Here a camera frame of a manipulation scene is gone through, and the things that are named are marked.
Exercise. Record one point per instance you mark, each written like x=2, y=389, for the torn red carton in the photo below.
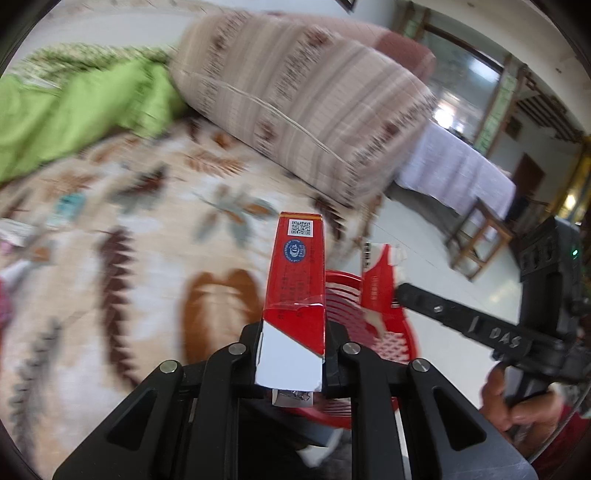
x=376, y=286

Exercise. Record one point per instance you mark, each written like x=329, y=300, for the long red carton box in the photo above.
x=295, y=277

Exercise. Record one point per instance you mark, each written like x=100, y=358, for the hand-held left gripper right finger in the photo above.
x=339, y=369

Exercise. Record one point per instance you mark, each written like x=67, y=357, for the red plastic basket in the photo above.
x=397, y=341

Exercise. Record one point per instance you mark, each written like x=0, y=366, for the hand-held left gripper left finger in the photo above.
x=231, y=369

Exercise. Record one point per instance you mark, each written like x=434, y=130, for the leaf-print fleece blanket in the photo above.
x=138, y=221

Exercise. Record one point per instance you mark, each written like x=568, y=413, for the green patterned quilt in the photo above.
x=69, y=53

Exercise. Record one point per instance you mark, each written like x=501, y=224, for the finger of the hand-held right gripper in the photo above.
x=461, y=318

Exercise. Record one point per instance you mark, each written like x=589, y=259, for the wooden stool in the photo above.
x=496, y=226

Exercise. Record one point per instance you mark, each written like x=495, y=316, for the striped floral pillow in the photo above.
x=300, y=101

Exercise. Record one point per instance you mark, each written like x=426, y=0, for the person's right hand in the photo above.
x=496, y=397

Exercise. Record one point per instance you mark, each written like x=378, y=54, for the person's right forearm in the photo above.
x=563, y=438

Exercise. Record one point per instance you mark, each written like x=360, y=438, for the table with white cloth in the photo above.
x=448, y=166

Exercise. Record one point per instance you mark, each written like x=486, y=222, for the glass window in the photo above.
x=461, y=83

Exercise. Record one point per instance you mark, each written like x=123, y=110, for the brown wooden door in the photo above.
x=526, y=184

